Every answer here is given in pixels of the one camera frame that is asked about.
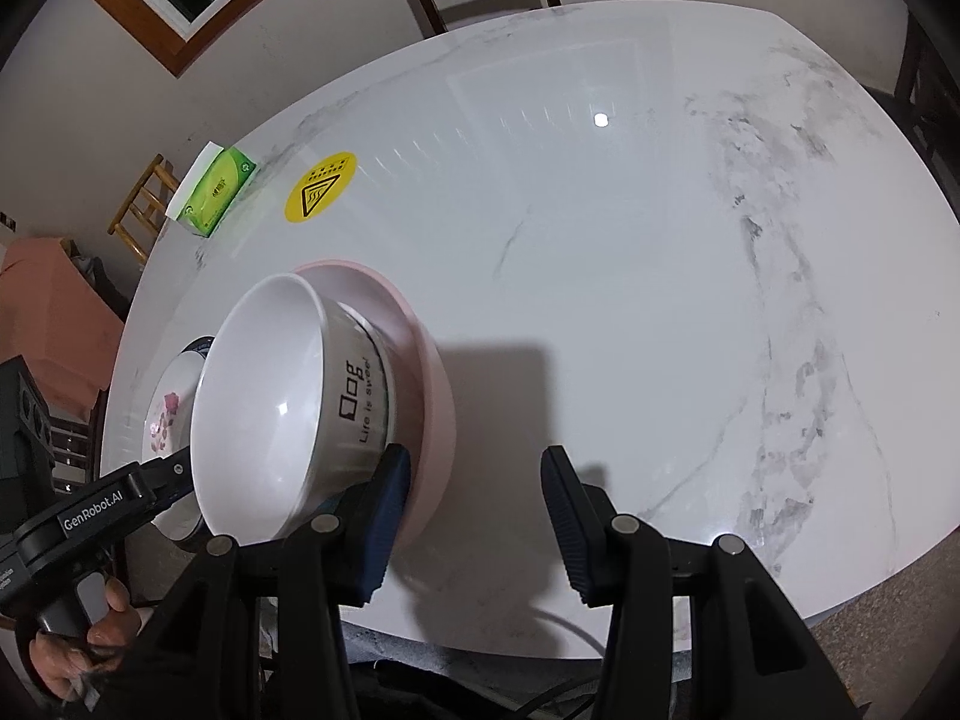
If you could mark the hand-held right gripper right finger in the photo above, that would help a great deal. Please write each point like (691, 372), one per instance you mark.
(566, 517)

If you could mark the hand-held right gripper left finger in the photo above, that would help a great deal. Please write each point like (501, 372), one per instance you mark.
(386, 517)

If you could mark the white lettered bowl green base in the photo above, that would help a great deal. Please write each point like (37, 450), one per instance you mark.
(255, 405)

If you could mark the round yellow warning sticker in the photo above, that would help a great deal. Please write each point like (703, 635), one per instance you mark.
(319, 191)

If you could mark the green tissue box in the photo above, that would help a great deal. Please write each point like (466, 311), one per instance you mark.
(217, 195)

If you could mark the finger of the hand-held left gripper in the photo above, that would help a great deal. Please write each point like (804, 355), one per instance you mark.
(169, 480)

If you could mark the bamboo chair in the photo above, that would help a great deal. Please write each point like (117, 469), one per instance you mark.
(154, 172)

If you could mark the brown wooden window frame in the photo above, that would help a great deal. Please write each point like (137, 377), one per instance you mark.
(131, 11)

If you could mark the white plate pink flowers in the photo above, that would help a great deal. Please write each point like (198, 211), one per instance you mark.
(169, 405)

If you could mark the black wall switch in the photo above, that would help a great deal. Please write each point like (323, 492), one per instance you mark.
(7, 223)

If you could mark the person's left hand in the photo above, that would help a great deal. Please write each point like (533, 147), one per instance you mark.
(82, 652)

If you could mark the white lettered bowl pink base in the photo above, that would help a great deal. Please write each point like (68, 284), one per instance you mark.
(384, 390)

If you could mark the dark wooden furniture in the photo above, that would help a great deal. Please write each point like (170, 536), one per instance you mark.
(926, 90)

